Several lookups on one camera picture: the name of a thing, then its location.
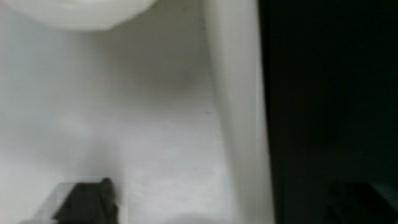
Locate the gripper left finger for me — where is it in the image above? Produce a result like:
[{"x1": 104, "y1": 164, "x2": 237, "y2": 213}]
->
[{"x1": 54, "y1": 178, "x2": 120, "y2": 224}]

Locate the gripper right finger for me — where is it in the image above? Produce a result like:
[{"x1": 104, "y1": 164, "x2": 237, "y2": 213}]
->
[{"x1": 330, "y1": 182, "x2": 398, "y2": 224}]

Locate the white square tabletop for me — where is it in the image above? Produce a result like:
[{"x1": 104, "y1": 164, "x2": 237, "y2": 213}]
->
[{"x1": 0, "y1": 0, "x2": 276, "y2": 224}]

